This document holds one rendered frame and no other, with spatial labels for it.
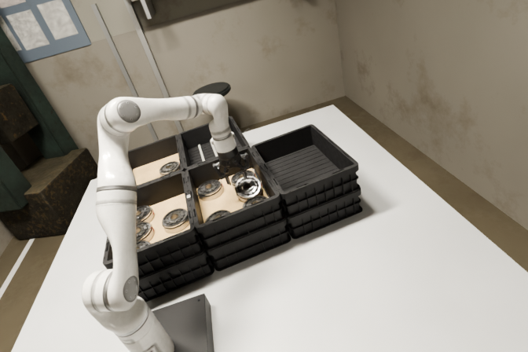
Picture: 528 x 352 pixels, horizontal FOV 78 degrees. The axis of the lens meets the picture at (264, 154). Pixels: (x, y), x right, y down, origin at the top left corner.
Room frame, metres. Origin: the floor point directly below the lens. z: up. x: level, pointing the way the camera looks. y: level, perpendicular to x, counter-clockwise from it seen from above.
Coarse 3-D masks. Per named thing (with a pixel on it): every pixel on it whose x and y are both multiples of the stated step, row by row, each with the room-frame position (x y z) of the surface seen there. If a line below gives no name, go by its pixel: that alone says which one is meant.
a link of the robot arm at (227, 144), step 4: (232, 132) 1.10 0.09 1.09; (232, 136) 1.02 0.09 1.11; (212, 140) 1.08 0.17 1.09; (216, 140) 1.01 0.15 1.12; (220, 140) 1.00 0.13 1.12; (224, 140) 1.00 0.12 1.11; (228, 140) 1.00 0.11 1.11; (232, 140) 1.01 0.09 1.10; (212, 144) 1.08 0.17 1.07; (216, 144) 1.01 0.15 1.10; (220, 144) 1.00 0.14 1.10; (224, 144) 1.00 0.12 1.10; (228, 144) 1.00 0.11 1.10; (232, 144) 1.01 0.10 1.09; (216, 148) 1.01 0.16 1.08; (220, 148) 1.00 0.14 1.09; (224, 148) 1.00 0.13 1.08; (228, 148) 1.00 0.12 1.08; (232, 148) 1.00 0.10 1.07; (220, 152) 1.00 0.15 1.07; (224, 152) 1.00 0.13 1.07
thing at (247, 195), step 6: (240, 180) 1.07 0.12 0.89; (246, 180) 1.06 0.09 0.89; (252, 180) 1.06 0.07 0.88; (258, 180) 1.05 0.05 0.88; (240, 186) 1.04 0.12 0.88; (258, 186) 1.02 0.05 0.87; (240, 192) 1.01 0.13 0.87; (246, 192) 1.01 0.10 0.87; (252, 192) 1.01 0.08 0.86; (258, 192) 1.00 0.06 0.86; (246, 198) 0.99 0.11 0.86
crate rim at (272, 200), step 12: (252, 156) 1.16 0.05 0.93; (192, 168) 1.19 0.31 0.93; (276, 192) 0.88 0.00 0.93; (192, 204) 0.94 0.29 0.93; (252, 204) 0.85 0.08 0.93; (264, 204) 0.85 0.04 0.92; (192, 216) 0.88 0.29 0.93; (228, 216) 0.83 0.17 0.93; (240, 216) 0.83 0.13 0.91; (204, 228) 0.81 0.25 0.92
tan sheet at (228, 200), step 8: (232, 176) 1.21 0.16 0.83; (256, 176) 1.16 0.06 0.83; (224, 184) 1.16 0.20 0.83; (224, 192) 1.10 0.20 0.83; (232, 192) 1.09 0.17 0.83; (264, 192) 1.03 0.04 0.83; (200, 200) 1.09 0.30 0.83; (216, 200) 1.06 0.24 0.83; (224, 200) 1.05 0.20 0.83; (232, 200) 1.03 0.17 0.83; (240, 200) 1.02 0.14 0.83; (208, 208) 1.03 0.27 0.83; (216, 208) 1.01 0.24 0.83; (224, 208) 1.00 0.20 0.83; (232, 208) 0.99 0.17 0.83; (240, 208) 0.97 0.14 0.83
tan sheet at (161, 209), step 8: (168, 200) 1.15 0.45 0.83; (176, 200) 1.14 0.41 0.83; (184, 200) 1.12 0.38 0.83; (152, 208) 1.13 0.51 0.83; (160, 208) 1.11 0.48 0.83; (168, 208) 1.10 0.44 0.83; (176, 208) 1.08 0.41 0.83; (184, 208) 1.07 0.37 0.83; (160, 216) 1.06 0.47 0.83; (152, 224) 1.02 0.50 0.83; (160, 224) 1.01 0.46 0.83; (160, 232) 0.96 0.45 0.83; (152, 240) 0.93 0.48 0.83
